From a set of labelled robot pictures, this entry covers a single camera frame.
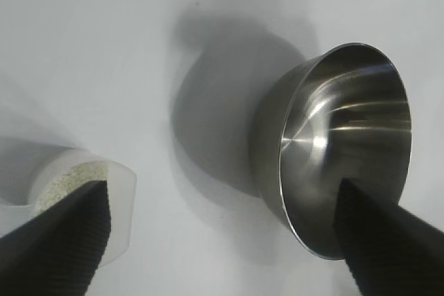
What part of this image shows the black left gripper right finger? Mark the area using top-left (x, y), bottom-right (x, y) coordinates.
top-left (334, 177), bottom-right (444, 296)

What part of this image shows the stainless steel mixing bowl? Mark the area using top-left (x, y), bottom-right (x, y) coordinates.
top-left (247, 42), bottom-right (413, 261)

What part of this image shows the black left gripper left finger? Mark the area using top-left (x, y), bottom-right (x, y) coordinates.
top-left (0, 177), bottom-right (113, 296)

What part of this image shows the clear plastic measuring cup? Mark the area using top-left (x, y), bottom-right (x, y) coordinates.
top-left (0, 138), bottom-right (137, 268)

